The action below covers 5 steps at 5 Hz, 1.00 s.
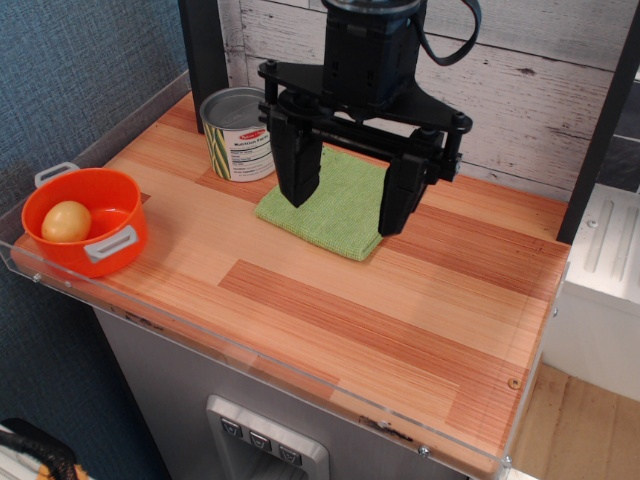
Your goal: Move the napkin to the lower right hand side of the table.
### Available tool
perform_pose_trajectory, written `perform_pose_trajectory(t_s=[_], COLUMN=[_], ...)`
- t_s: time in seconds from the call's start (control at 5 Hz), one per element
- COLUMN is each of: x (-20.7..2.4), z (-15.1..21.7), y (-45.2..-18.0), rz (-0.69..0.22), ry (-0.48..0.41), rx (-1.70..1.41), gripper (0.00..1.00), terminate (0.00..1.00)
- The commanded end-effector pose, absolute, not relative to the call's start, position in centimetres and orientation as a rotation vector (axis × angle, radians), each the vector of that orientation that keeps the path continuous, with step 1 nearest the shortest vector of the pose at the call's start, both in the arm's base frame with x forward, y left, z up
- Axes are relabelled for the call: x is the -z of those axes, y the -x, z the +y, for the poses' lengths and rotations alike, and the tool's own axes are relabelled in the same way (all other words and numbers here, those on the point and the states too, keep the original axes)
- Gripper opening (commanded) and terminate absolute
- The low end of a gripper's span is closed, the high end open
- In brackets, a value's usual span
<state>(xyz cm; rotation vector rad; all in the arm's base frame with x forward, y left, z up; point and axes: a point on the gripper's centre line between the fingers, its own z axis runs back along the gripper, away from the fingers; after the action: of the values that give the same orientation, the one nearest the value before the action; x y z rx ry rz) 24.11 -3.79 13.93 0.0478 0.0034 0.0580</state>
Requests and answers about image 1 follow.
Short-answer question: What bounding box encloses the yellow toy potato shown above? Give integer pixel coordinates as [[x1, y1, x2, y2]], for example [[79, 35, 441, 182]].
[[41, 201, 92, 243]]

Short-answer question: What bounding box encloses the orange toy pot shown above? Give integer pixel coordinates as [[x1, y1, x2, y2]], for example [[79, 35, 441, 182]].
[[21, 162, 148, 278]]

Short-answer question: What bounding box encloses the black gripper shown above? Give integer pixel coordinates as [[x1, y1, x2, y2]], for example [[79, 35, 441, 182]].
[[259, 9, 473, 236]]

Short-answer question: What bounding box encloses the grey toy fridge cabinet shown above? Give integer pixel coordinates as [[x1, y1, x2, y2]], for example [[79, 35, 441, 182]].
[[96, 310, 463, 479]]

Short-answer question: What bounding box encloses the toy tin can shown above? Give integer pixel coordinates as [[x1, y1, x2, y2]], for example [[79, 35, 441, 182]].
[[199, 87, 275, 182]]

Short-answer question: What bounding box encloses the black orange object corner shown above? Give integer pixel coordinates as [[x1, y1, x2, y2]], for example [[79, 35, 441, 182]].
[[1, 418, 91, 480]]

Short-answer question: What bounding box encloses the black left frame post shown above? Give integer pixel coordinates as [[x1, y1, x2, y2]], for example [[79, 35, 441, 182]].
[[178, 0, 229, 133]]

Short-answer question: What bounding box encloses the black frame post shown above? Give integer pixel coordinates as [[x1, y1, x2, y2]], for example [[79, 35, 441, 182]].
[[556, 6, 639, 245], [178, 0, 229, 133]]

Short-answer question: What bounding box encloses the silver dispenser panel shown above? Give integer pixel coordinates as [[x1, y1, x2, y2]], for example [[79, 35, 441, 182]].
[[206, 395, 331, 479]]

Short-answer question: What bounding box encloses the green towel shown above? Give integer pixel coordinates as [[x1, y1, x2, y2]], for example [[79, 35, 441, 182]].
[[255, 147, 386, 261]]

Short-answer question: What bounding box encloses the black right frame post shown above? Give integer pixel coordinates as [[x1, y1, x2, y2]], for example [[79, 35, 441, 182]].
[[556, 6, 639, 245]]

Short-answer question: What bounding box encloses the white toy sink unit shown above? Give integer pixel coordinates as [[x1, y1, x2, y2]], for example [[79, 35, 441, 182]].
[[542, 185, 639, 400]]

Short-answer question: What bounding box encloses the clear acrylic table guard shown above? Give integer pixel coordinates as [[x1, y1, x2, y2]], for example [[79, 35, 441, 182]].
[[5, 77, 569, 479]]

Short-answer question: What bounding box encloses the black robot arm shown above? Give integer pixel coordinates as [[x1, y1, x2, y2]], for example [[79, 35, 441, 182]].
[[259, 1, 477, 236]]

